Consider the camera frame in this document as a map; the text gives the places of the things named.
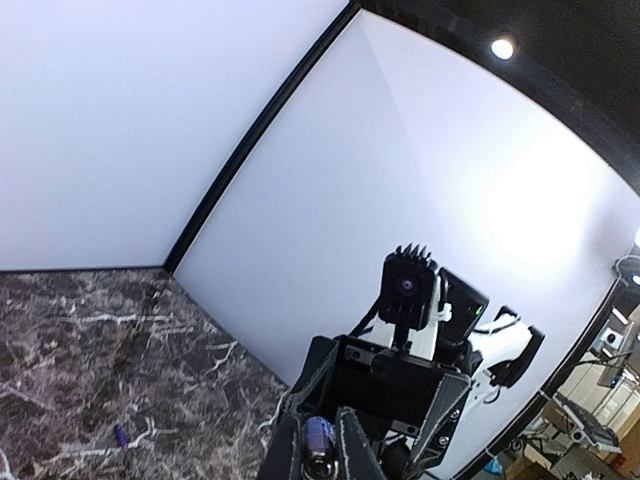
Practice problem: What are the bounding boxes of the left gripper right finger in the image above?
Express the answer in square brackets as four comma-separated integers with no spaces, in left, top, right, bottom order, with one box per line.
[334,407,385,480]

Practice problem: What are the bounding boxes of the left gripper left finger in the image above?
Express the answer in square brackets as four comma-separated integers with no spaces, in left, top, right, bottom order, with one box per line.
[257,414,302,480]

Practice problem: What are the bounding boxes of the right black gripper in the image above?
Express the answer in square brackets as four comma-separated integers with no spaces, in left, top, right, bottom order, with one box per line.
[282,335,471,479]

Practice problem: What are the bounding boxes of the blue battery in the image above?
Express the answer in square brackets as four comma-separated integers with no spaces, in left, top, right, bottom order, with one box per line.
[114,424,129,450]
[301,416,338,480]

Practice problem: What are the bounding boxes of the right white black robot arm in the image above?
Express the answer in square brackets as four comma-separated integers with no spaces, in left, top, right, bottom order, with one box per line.
[260,252,543,479]

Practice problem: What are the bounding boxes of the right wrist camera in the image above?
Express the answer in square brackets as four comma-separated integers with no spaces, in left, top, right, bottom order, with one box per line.
[378,243,452,353]

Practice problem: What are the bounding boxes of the right black frame post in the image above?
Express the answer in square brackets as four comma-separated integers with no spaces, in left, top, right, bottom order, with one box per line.
[450,280,629,480]

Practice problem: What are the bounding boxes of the black frame post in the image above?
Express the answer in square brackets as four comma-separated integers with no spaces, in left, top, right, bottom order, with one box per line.
[162,1,361,276]
[450,280,629,480]

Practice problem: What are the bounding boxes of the left black frame post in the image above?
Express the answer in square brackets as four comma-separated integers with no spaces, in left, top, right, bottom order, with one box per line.
[162,1,361,276]

